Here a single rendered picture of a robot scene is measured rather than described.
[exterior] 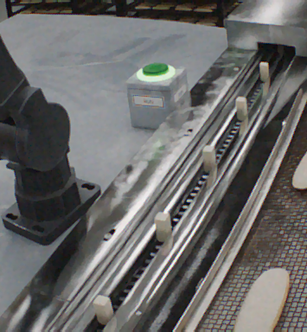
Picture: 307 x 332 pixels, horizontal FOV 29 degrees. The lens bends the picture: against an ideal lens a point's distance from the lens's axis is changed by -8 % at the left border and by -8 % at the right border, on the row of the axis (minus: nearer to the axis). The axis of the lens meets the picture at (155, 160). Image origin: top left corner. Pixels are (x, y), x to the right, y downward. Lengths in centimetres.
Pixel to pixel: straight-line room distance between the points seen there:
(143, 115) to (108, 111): 10
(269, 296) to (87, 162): 45
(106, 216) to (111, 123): 30
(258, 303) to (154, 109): 48
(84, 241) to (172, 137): 22
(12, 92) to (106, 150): 28
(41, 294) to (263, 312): 23
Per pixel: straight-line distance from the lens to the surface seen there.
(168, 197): 72
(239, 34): 107
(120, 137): 91
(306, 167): 65
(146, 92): 89
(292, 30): 104
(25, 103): 63
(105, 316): 57
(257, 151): 84
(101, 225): 67
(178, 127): 83
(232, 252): 56
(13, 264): 71
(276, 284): 50
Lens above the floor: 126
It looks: 31 degrees down
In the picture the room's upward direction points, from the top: 8 degrees counter-clockwise
